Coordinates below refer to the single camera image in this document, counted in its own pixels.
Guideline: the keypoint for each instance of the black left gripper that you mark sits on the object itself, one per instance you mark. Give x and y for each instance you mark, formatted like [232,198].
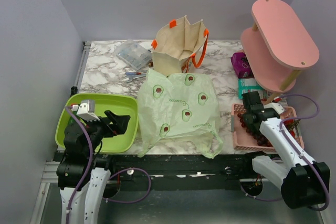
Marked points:
[120,122]

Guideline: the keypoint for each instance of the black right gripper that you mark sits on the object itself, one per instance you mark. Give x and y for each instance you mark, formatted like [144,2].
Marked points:
[244,115]

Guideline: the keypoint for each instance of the dark red grape bunch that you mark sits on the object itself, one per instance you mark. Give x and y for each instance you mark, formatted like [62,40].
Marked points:
[251,123]

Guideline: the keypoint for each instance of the green avocado print plastic bag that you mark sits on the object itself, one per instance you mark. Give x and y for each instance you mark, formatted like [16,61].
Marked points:
[181,106]

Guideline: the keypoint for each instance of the red strawberry cluster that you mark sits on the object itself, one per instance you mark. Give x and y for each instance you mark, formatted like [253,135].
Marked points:
[291,126]

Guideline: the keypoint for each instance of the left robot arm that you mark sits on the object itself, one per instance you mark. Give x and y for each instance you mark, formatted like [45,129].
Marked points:
[82,176]

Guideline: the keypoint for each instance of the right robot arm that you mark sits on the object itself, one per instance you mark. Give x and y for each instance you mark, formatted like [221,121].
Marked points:
[302,180]

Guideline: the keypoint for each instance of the beige canvas tote bag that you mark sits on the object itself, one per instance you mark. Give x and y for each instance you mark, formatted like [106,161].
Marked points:
[179,46]

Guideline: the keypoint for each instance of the teal snack packet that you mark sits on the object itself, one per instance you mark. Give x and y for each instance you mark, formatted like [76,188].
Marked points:
[251,85]

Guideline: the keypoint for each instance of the lime green plastic tray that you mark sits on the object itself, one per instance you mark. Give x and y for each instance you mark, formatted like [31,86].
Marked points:
[119,105]

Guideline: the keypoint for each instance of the purple snack packet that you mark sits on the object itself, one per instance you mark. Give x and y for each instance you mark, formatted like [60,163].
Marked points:
[241,66]

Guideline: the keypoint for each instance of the pink plastic basket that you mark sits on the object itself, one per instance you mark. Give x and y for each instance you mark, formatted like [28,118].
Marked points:
[246,142]

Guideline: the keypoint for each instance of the silver wrench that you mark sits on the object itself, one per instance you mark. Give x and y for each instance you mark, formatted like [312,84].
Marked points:
[131,78]

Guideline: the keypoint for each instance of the pink two-tier shelf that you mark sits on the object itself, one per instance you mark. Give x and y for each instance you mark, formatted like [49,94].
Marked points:
[277,46]

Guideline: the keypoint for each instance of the clear plastic organizer box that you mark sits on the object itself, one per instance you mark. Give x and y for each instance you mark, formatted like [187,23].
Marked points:
[133,54]

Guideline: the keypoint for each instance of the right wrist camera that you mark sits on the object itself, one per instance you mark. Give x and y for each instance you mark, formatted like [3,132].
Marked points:
[276,106]

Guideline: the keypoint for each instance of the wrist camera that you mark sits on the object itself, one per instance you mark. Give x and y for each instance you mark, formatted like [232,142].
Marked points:
[276,106]
[86,108]

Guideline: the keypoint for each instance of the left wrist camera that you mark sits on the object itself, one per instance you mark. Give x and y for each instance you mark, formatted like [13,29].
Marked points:
[86,108]

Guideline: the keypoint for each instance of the blue handled tool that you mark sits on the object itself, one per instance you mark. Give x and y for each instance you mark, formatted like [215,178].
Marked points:
[135,73]

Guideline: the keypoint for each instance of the black table front rail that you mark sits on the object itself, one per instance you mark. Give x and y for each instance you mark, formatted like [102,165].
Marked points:
[176,172]

